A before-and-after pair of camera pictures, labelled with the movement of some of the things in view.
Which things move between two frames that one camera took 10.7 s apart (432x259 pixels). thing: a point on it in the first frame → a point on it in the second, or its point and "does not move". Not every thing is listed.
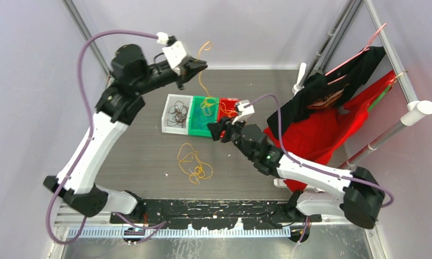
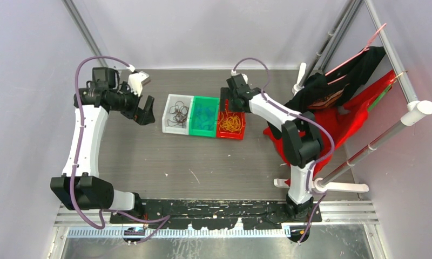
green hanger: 385,92 does not move
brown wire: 180,111 does not move
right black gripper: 225,124 → 225,94
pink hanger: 366,48 does not move
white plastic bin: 176,114 does not move
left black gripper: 195,67 → 142,117
